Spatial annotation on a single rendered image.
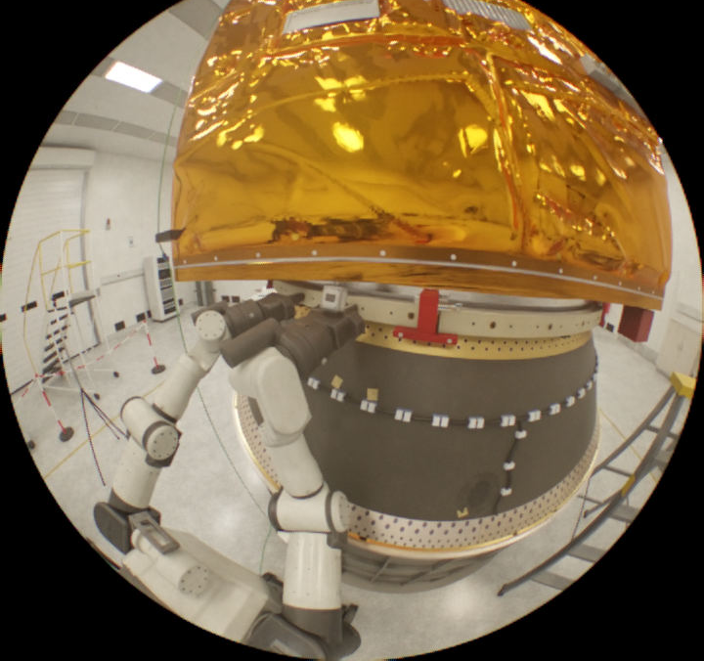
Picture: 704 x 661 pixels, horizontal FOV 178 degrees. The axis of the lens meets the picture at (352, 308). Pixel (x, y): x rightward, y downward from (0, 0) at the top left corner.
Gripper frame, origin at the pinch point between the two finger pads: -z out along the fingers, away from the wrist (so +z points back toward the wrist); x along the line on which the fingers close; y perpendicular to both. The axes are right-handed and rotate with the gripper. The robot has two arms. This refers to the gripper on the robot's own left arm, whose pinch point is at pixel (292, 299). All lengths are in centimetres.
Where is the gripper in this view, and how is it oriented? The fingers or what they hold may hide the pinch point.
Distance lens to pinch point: 61.2
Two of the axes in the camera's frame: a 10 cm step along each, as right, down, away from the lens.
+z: -6.9, 3.6, -6.3
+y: 1.2, 9.1, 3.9
